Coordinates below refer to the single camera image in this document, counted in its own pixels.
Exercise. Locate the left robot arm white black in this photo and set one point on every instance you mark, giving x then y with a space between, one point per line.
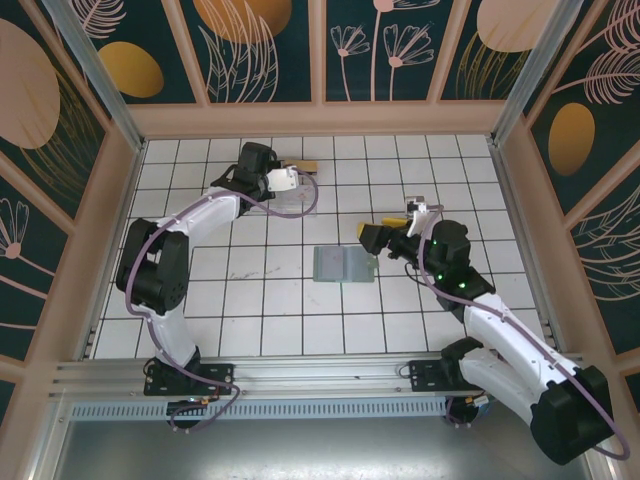
170 335

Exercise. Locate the clear acrylic card stand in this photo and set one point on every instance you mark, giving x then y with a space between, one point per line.
300 200

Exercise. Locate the green translucent plastic card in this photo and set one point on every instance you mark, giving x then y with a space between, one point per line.
340 265

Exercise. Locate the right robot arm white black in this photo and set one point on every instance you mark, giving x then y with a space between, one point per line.
505 330

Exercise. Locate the gold card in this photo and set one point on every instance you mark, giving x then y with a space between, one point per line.
302 165

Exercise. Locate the aluminium frame post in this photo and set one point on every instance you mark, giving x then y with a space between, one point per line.
529 75
99 75

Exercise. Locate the aluminium side rail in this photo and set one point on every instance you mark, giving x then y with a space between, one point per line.
529 250
113 250

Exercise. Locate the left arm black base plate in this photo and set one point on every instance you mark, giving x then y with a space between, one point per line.
220 375

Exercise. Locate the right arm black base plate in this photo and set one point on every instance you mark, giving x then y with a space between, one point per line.
422 375

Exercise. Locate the aluminium frame rail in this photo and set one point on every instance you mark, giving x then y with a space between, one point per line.
320 375

